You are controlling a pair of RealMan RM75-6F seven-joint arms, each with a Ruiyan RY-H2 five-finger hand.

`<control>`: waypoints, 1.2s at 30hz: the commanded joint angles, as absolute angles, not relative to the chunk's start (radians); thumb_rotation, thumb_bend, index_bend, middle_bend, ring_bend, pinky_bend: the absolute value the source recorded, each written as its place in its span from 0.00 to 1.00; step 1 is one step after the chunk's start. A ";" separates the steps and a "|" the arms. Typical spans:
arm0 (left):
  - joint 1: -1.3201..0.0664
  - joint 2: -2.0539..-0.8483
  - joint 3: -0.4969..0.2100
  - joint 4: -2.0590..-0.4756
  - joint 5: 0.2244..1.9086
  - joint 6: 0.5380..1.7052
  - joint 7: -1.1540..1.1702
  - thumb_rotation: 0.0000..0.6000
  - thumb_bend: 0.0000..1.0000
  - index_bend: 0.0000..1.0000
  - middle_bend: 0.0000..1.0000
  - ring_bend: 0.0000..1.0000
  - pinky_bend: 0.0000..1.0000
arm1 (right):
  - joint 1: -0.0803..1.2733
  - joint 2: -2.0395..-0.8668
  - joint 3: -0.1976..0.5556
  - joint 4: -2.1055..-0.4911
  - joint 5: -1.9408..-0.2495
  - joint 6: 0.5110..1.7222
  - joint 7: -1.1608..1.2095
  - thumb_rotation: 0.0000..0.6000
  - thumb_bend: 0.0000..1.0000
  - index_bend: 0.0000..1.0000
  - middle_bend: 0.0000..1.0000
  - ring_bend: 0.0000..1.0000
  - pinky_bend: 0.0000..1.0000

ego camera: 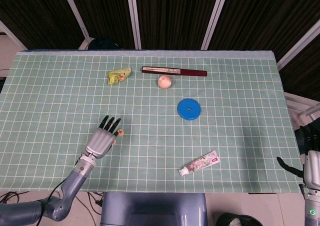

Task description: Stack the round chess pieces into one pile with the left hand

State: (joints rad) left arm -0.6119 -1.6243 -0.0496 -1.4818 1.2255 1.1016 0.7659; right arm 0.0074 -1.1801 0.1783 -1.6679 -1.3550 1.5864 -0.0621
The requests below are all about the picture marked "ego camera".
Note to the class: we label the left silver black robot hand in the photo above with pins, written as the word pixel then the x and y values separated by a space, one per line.
pixel 100 143

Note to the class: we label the white partition frame post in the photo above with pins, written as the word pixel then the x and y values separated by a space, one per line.
pixel 132 11
pixel 300 43
pixel 217 11
pixel 12 38
pixel 74 11

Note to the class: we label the dark red folded fan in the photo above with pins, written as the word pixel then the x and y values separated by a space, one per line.
pixel 190 72

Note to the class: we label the green checked tablecloth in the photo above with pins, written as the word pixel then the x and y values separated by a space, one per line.
pixel 225 136

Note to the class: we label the blue disc with hole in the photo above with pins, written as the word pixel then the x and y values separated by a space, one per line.
pixel 185 113

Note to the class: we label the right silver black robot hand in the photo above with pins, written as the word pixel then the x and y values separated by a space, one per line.
pixel 312 171

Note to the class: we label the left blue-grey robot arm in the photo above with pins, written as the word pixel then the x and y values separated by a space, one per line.
pixel 72 183

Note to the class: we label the blue-grey robot torso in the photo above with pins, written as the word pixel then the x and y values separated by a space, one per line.
pixel 150 206

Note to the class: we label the black trash bin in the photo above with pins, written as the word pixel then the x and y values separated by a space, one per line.
pixel 225 221

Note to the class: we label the peach coloured ball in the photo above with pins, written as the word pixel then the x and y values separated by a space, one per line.
pixel 165 82

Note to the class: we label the green snack packet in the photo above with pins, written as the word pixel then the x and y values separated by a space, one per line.
pixel 118 76

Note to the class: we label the floral hand cream tube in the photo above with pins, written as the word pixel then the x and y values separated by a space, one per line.
pixel 202 162

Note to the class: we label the white metal rack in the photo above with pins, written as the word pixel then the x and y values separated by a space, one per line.
pixel 292 99

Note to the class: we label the black object behind table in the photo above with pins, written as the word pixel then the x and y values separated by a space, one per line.
pixel 102 44

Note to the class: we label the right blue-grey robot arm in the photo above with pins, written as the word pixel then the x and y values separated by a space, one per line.
pixel 312 206

